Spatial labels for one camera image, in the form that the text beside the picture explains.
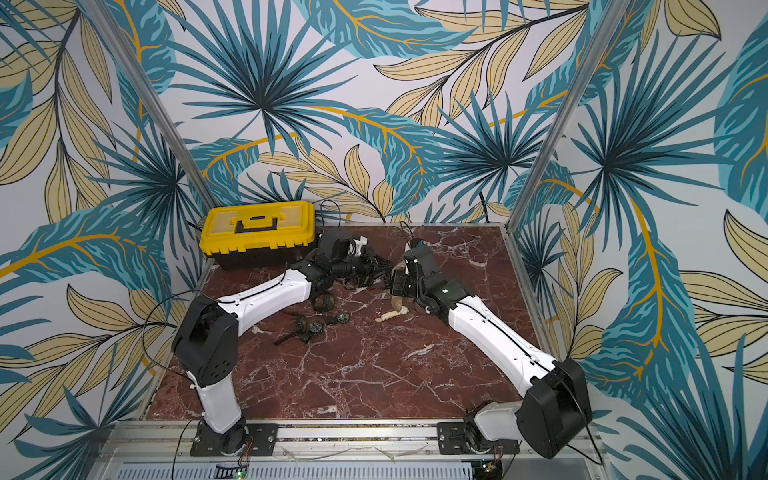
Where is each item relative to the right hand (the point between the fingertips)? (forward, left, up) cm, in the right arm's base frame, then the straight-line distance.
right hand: (396, 276), depth 81 cm
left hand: (+1, -1, +2) cm, 3 cm away
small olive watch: (-2, +17, -19) cm, 25 cm away
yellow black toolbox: (+19, +43, -3) cm, 47 cm away
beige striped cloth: (-9, +2, +6) cm, 11 cm away
